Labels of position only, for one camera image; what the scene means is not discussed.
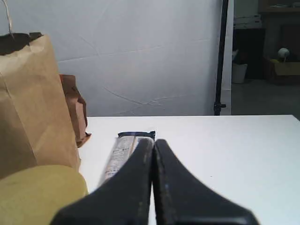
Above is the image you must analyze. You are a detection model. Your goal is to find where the brown paper bag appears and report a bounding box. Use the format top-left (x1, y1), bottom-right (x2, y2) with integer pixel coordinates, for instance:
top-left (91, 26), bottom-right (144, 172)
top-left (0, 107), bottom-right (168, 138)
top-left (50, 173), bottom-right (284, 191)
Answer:
top-left (0, 33), bottom-right (80, 178)

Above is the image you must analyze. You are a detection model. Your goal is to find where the white backdrop sheet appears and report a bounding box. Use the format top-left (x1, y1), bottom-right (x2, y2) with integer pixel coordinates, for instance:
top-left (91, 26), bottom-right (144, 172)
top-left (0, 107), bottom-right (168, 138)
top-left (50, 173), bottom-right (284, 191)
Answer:
top-left (0, 0), bottom-right (222, 116)

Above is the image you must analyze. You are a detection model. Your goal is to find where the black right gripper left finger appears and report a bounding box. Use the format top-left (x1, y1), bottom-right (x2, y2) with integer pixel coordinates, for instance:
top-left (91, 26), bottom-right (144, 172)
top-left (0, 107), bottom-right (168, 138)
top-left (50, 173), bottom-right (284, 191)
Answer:
top-left (51, 138), bottom-right (154, 225)

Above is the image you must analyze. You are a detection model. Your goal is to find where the small brown snack packet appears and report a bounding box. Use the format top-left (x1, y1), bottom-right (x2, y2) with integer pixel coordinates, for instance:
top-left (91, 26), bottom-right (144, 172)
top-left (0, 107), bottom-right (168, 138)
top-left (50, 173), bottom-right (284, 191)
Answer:
top-left (60, 74), bottom-right (91, 148)

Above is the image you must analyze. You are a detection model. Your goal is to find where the white bucket in background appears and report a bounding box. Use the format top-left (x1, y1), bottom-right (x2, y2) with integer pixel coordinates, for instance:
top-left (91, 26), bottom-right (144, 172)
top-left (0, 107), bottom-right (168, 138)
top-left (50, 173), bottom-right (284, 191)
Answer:
top-left (232, 63), bottom-right (248, 84)

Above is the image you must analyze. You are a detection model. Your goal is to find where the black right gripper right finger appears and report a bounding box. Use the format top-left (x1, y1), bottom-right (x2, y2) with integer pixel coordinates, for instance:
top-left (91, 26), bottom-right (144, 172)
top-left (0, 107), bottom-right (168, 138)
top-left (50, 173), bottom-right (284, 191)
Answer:
top-left (152, 139), bottom-right (258, 225)

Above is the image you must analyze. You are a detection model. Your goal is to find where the spaghetti pasta package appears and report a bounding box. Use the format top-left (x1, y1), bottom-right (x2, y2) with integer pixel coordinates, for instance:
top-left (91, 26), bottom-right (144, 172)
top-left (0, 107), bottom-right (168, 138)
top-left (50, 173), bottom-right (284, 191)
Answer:
top-left (98, 131), bottom-right (156, 186)

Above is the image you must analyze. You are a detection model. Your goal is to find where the cardboard box in background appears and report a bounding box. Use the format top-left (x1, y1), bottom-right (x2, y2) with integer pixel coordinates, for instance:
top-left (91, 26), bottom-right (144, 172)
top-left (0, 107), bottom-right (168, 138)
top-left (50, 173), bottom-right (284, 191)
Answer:
top-left (269, 59), bottom-right (300, 84)

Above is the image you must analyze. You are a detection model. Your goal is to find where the almond jar with yellow lid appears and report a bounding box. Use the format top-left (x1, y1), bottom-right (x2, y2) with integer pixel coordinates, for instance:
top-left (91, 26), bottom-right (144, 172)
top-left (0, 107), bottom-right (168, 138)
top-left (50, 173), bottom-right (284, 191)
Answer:
top-left (0, 165), bottom-right (88, 225)

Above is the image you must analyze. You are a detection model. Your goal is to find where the black light stand pole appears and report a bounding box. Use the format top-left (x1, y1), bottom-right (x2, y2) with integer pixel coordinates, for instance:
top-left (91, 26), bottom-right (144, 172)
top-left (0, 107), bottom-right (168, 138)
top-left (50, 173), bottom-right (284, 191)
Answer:
top-left (214, 0), bottom-right (229, 116)

